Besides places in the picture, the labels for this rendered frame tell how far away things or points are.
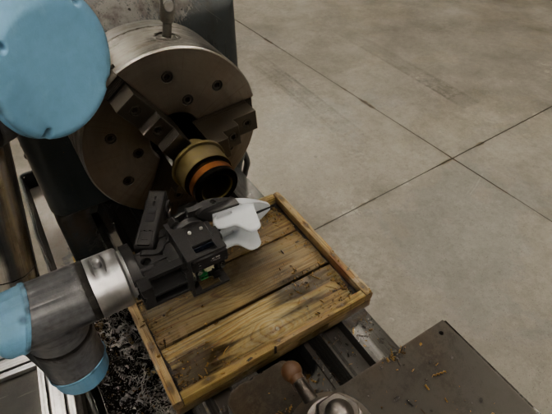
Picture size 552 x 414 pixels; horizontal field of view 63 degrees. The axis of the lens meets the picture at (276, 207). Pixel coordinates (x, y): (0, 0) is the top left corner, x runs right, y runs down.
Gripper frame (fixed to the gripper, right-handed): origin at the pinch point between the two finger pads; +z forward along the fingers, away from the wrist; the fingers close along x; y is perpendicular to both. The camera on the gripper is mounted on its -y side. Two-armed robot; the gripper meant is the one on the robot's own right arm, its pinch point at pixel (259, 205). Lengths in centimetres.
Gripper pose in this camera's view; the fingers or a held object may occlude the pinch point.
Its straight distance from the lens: 65.1
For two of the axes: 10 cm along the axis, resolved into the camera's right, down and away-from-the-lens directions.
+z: 8.5, -3.6, 3.9
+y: 5.3, 5.9, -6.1
